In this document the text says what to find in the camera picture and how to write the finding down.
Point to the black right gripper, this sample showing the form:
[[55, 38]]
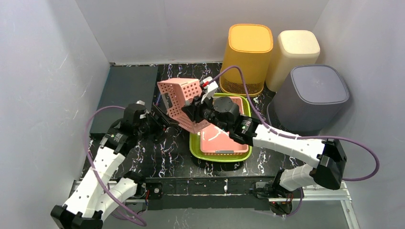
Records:
[[194, 109]]

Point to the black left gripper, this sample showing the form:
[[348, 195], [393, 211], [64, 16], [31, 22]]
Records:
[[156, 119]]

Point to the pink perforated basket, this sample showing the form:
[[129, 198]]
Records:
[[176, 93], [214, 140]]

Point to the green plastic tray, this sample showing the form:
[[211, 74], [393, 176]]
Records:
[[195, 139]]

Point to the orange slatted waste bin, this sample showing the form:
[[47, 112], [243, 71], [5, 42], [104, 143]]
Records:
[[249, 47]]

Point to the cream bin liner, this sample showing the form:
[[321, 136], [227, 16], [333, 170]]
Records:
[[292, 48]]

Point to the grey slatted waste bin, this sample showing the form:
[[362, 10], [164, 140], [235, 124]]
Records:
[[308, 100]]

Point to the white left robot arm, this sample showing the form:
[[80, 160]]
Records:
[[92, 202]]

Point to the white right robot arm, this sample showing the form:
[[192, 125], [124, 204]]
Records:
[[324, 160]]

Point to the blue red screwdriver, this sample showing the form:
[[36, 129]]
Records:
[[158, 100]]

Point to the dark grey flat box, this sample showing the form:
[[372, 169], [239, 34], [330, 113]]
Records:
[[124, 85]]

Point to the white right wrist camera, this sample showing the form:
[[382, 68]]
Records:
[[209, 87]]

